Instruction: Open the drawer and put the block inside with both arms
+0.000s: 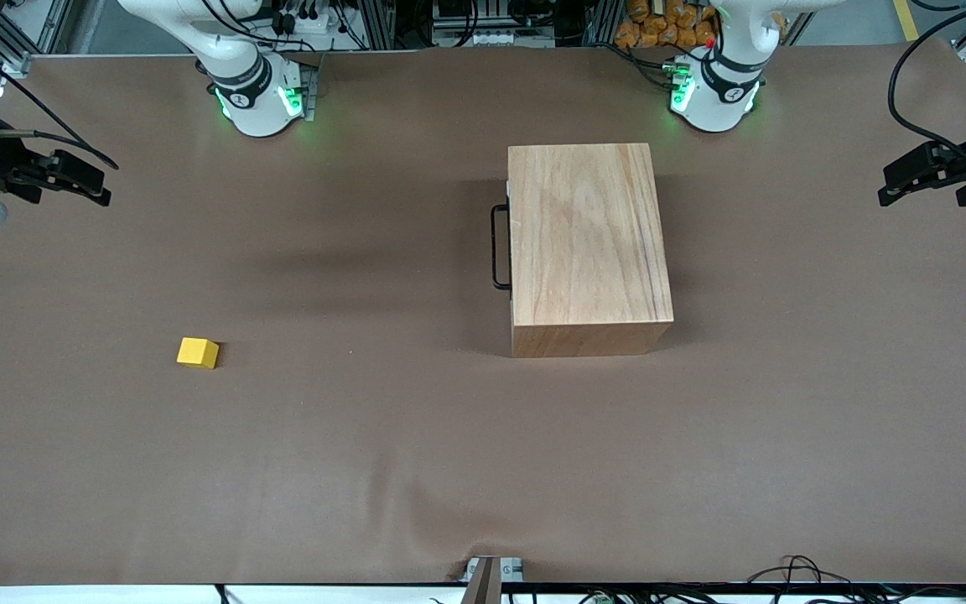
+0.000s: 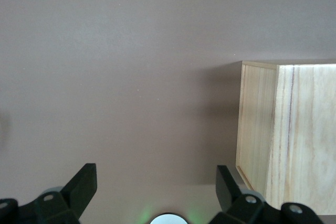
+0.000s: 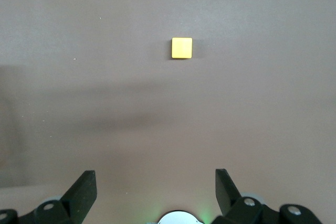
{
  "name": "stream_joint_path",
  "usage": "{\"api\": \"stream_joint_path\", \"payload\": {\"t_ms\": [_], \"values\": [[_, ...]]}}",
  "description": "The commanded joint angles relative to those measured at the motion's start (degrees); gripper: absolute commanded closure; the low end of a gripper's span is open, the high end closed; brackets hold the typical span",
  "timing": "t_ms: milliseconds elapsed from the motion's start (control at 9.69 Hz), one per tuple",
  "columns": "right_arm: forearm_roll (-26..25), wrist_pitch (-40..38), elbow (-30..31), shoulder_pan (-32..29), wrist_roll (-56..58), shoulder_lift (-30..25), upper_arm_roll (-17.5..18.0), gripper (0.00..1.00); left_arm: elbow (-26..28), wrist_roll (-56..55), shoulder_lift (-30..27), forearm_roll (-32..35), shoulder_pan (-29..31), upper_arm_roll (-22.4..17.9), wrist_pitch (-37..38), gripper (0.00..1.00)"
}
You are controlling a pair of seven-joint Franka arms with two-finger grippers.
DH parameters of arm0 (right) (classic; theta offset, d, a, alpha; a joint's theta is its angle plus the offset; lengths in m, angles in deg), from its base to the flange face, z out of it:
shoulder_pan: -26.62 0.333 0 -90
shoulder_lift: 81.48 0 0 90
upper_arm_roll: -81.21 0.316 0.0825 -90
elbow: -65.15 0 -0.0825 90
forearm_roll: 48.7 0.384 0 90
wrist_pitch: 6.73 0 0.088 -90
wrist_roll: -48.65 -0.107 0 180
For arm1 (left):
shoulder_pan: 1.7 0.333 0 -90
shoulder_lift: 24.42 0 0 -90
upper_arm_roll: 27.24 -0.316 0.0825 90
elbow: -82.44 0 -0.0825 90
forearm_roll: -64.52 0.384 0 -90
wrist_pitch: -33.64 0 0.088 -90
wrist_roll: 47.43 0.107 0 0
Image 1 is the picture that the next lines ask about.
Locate pile of orange bags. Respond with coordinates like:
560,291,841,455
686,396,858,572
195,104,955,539
615,0,720,49

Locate black floor cable tangle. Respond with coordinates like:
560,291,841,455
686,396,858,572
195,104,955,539
743,554,966,604

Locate black base cable bundle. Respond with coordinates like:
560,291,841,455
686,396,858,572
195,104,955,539
605,40,687,91

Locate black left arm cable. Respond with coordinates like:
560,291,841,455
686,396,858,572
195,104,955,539
887,0,966,173

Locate yellow wooden block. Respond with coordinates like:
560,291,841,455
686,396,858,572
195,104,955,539
176,336,221,370

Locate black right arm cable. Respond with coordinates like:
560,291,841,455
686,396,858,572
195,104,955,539
0,25,121,171

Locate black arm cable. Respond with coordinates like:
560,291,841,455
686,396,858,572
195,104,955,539
0,25,121,171
887,0,966,173

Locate wooden cabinet box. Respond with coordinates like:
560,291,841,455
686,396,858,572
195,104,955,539
506,143,674,359

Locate brown table mat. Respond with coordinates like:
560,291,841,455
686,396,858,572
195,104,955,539
0,38,966,586

